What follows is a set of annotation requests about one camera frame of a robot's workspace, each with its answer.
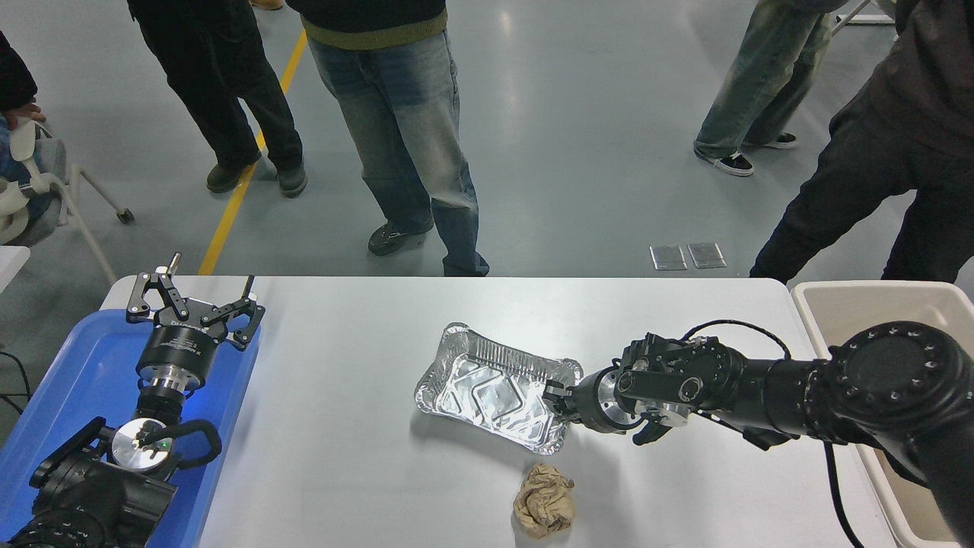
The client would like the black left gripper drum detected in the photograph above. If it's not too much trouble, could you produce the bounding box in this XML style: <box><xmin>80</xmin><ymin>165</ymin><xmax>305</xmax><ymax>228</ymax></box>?
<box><xmin>136</xmin><ymin>318</ymin><xmax>223</xmax><ymax>384</ymax></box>

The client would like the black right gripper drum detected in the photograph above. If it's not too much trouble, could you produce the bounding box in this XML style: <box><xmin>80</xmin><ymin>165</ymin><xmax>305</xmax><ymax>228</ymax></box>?
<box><xmin>565</xmin><ymin>371</ymin><xmax>613</xmax><ymax>433</ymax></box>

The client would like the rectangular foil tray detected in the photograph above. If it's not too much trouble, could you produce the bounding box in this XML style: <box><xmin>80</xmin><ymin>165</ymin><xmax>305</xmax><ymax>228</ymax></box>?
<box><xmin>414</xmin><ymin>322</ymin><xmax>584</xmax><ymax>455</ymax></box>

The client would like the person's hand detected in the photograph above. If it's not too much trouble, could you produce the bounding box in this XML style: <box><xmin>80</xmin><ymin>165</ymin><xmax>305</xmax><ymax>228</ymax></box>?
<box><xmin>3</xmin><ymin>102</ymin><xmax>47</xmax><ymax>131</ymax></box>

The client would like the crumpled tan paper ball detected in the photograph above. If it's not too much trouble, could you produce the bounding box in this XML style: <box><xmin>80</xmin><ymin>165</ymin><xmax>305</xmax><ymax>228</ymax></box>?
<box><xmin>512</xmin><ymin>464</ymin><xmax>577</xmax><ymax>540</ymax></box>

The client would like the blue plastic tray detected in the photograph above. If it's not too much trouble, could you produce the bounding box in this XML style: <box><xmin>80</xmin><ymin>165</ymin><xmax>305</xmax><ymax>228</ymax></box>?
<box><xmin>0</xmin><ymin>308</ymin><xmax>262</xmax><ymax>548</ymax></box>

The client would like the white wheeled chair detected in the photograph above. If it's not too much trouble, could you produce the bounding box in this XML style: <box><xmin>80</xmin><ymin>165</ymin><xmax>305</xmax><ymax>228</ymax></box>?
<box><xmin>0</xmin><ymin>122</ymin><xmax>135</xmax><ymax>285</ymax></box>

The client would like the white side table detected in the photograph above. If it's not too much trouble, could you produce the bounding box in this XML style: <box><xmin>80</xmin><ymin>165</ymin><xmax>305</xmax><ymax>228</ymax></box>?
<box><xmin>0</xmin><ymin>246</ymin><xmax>32</xmax><ymax>294</ymax></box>

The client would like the large pale bin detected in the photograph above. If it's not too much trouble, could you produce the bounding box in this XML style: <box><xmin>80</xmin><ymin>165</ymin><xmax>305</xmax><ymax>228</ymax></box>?
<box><xmin>791</xmin><ymin>281</ymin><xmax>974</xmax><ymax>546</ymax></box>

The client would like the black floor cable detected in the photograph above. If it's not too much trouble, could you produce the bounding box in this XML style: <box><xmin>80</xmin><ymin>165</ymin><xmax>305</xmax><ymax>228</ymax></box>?
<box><xmin>0</xmin><ymin>350</ymin><xmax>33</xmax><ymax>416</ymax></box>

